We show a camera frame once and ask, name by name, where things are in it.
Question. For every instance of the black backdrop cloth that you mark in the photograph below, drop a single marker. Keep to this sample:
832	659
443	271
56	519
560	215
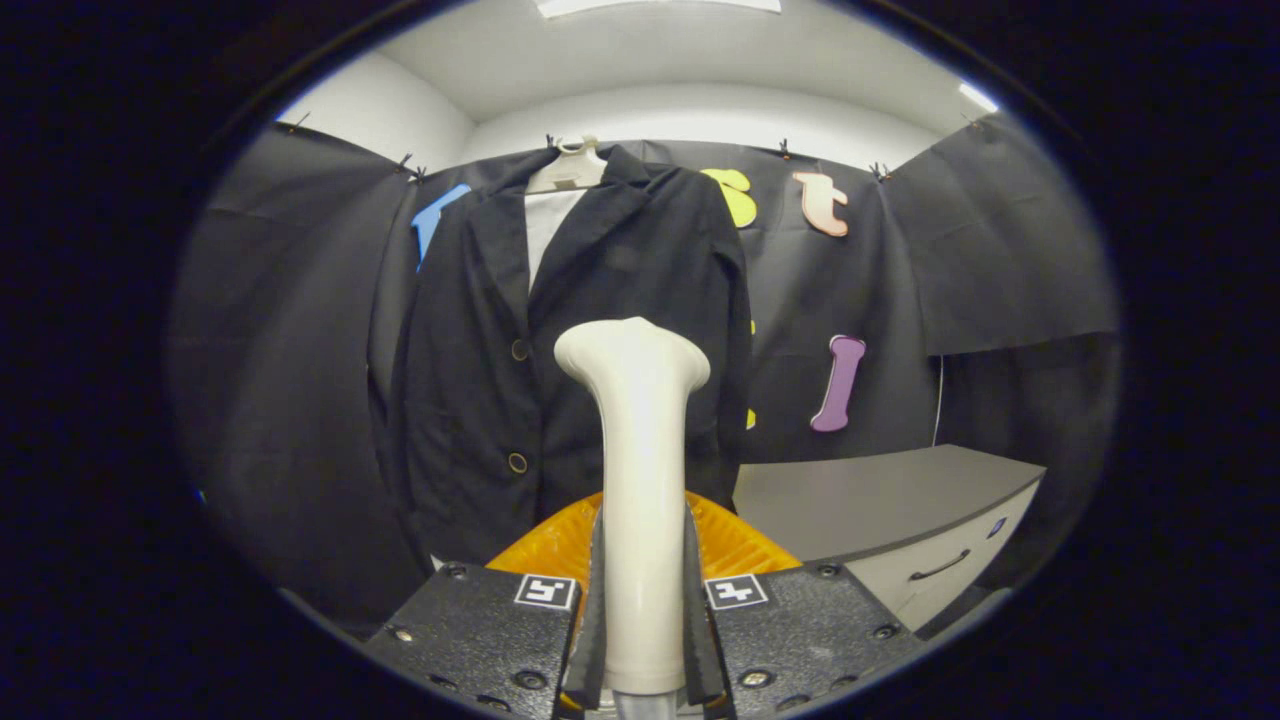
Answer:
880	300

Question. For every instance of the grey cabinet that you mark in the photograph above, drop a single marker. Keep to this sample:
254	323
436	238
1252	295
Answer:
860	500

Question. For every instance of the ceiling light panel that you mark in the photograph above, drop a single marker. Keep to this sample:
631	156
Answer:
650	5

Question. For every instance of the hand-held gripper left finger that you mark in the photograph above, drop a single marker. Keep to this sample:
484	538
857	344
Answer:
480	640

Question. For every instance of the white garment steamer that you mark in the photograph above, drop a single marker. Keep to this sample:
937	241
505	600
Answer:
642	480

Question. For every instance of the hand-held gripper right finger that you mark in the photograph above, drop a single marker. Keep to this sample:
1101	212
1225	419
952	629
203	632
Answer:
800	640

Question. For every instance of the white clothes hanger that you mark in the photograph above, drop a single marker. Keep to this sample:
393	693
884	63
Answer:
570	170

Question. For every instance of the white shirt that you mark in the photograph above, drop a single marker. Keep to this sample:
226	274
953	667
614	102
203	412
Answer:
548	225

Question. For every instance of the black suit jacket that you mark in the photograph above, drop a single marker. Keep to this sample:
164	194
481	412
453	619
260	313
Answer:
470	380

